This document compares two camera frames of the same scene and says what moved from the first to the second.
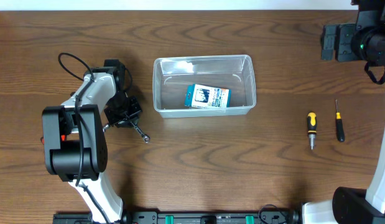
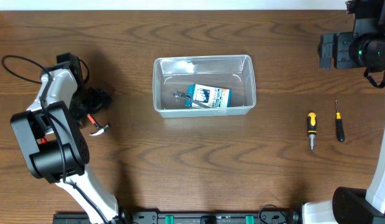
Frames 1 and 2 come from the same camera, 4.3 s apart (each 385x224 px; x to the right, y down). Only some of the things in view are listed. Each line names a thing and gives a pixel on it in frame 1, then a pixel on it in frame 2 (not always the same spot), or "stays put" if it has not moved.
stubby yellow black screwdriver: (311, 124) stays put
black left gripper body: (122, 108) → (86, 99)
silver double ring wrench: (133, 123) → (176, 94)
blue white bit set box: (207, 97) stays put
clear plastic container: (172, 76) stays put
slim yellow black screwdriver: (339, 129) stays put
